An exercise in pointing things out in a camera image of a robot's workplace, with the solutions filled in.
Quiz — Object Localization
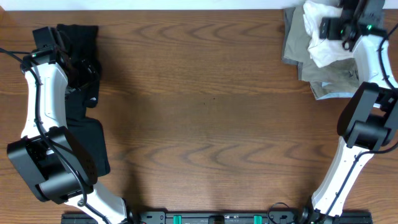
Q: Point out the khaki folded shorts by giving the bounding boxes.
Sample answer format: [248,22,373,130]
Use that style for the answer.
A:
[299,6,359,100]

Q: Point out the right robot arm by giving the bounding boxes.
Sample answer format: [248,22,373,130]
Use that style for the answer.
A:
[302,17,397,223]

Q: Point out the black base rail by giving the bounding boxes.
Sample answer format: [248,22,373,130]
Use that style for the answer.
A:
[61,210,373,224]

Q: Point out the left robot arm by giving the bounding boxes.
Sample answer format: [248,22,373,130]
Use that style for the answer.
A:
[7,62,131,223]

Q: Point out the grey folded garment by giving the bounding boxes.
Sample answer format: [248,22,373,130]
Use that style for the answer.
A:
[281,6,303,80]

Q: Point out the black garment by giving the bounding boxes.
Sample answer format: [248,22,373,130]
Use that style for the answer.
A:
[57,24,111,177]

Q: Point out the white t-shirt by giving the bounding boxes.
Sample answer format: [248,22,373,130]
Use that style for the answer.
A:
[302,0,355,69]

